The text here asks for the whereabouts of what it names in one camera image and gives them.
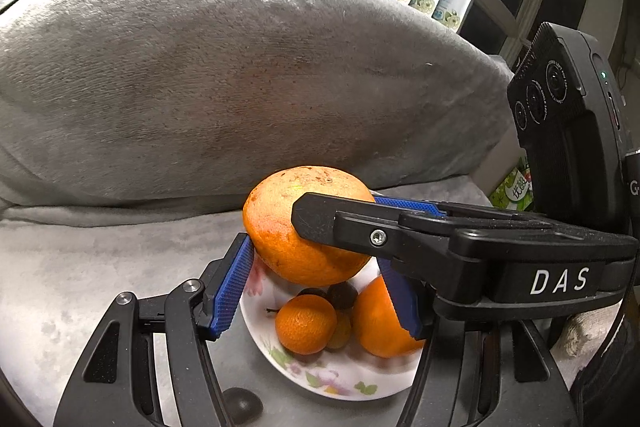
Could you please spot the grey fleece blanket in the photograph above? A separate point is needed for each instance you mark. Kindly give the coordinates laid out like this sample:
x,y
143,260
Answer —
x,y
75,282

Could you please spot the brown longan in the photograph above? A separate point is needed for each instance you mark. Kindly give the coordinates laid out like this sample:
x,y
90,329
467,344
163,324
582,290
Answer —
x,y
342,332

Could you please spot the mandarin with stem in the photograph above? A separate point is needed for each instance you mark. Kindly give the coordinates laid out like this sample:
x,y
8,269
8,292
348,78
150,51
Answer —
x,y
306,324

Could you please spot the medium orange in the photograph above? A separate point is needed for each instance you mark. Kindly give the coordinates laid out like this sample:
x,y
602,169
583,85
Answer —
x,y
375,322

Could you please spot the large orange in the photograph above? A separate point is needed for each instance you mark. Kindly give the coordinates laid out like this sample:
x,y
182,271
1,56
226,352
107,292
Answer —
x,y
280,232

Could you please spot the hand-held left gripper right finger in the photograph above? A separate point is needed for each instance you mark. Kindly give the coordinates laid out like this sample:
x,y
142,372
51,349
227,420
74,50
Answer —
x,y
402,302

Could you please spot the green box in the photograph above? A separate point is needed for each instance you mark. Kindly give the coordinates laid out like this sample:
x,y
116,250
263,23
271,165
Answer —
x,y
515,192

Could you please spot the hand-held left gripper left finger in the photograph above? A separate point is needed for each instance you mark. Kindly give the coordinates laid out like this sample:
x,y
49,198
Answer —
x,y
232,287

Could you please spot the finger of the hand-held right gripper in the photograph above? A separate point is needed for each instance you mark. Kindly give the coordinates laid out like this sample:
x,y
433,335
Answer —
x,y
340,219
410,204

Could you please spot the person's right hand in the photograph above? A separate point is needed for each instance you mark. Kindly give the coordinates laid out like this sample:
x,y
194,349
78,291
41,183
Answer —
x,y
582,332

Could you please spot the white floral bowl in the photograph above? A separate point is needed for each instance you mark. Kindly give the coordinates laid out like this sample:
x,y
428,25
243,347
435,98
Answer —
x,y
320,377

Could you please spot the grey pillow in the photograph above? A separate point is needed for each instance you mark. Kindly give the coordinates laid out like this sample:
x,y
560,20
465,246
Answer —
x,y
200,82

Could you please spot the dark plum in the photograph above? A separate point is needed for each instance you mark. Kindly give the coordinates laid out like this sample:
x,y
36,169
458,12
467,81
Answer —
x,y
242,404
312,293
344,294

